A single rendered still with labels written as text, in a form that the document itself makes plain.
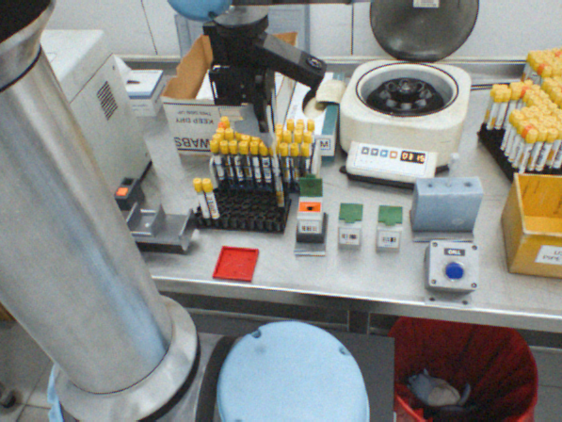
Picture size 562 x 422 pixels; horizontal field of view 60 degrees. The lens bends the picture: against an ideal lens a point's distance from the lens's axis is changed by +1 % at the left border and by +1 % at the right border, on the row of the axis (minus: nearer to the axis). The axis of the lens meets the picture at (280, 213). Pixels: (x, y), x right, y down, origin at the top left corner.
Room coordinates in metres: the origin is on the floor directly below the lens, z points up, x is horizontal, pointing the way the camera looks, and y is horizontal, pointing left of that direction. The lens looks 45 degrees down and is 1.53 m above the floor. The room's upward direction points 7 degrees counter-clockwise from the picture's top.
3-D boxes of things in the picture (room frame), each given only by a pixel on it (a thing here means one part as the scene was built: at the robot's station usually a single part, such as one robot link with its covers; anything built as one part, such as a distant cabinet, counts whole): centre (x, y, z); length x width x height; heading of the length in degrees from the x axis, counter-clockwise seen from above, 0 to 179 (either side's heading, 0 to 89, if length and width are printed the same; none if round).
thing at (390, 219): (0.54, -0.18, 0.91); 0.05 x 0.04 x 0.07; 164
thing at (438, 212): (0.56, -0.28, 0.92); 0.10 x 0.07 x 0.10; 81
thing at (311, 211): (0.58, -0.05, 0.92); 0.05 x 0.04 x 0.06; 167
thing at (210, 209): (0.66, 0.07, 0.93); 0.17 x 0.09 x 0.11; 75
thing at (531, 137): (0.65, -0.45, 0.93); 0.02 x 0.02 x 0.11
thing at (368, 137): (0.81, -0.27, 0.94); 0.30 x 0.24 x 0.12; 155
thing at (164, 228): (0.62, 0.26, 0.92); 0.21 x 0.07 x 0.05; 74
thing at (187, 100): (0.97, 0.06, 0.95); 0.29 x 0.25 x 0.15; 164
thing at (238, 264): (0.53, 0.09, 0.88); 0.07 x 0.07 x 0.01; 74
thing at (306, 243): (0.58, -0.05, 0.89); 0.09 x 0.05 x 0.04; 167
